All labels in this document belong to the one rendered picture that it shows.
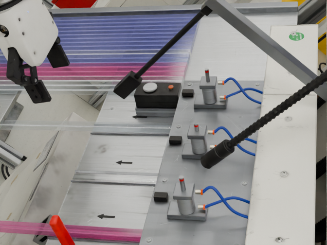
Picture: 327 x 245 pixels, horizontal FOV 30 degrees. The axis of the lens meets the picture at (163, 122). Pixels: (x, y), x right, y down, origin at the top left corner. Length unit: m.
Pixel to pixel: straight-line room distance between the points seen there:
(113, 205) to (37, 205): 0.49
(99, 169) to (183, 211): 0.23
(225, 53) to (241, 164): 0.36
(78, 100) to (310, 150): 1.76
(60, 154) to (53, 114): 0.93
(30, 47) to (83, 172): 0.21
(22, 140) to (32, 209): 0.92
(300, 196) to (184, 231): 0.15
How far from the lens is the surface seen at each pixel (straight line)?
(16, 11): 0.90
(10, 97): 1.18
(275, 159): 0.83
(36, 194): 1.39
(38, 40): 0.93
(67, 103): 2.47
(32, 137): 2.29
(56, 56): 1.02
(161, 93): 1.01
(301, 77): 0.85
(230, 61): 1.14
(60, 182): 1.44
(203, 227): 0.78
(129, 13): 1.32
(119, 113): 1.06
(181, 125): 0.92
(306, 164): 0.82
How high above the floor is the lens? 1.71
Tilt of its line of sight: 39 degrees down
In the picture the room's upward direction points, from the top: 50 degrees clockwise
